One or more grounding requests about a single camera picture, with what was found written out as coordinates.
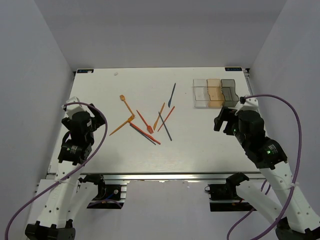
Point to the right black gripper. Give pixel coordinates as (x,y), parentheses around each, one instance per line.
(226,115)

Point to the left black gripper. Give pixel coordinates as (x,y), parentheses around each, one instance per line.
(99,121)

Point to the orange plastic fork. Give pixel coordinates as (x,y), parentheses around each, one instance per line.
(131,118)

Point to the orange plastic spoon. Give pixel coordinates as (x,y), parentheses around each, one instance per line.
(122,98)

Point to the red plastic knife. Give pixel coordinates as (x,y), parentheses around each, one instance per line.
(148,135)

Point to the red chopstick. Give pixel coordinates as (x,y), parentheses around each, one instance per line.
(168,115)

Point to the dark grey chopstick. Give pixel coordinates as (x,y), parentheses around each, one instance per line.
(144,135)

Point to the red plastic fork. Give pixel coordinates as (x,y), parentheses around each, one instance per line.
(148,127)

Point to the blue plastic knife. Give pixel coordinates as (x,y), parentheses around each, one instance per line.
(171,96)

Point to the orange plastic knife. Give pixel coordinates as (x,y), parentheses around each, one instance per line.
(158,117)

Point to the dark blue chopstick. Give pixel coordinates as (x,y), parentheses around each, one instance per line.
(164,125)

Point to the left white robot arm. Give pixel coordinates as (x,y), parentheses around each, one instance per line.
(55,221)

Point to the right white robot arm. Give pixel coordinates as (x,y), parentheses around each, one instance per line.
(294,217)

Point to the orange plastic container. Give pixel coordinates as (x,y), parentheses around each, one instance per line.
(214,89)

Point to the grey plastic container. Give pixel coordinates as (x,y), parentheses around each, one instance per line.
(228,90)

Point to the clear plastic container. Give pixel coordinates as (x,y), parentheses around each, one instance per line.
(200,92)

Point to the left blue table label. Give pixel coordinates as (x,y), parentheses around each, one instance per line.
(84,71)

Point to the blue table label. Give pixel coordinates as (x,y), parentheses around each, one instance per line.
(84,71)
(233,69)

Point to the right blue table label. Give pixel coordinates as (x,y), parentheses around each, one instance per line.
(233,69)

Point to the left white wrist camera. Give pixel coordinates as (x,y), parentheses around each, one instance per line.
(72,109)

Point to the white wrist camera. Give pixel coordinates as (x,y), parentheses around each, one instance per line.
(72,109)
(247,103)

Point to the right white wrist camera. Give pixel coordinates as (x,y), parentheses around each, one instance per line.
(247,103)

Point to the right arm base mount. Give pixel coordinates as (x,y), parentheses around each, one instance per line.
(224,198)

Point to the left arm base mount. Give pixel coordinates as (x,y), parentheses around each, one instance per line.
(108,196)

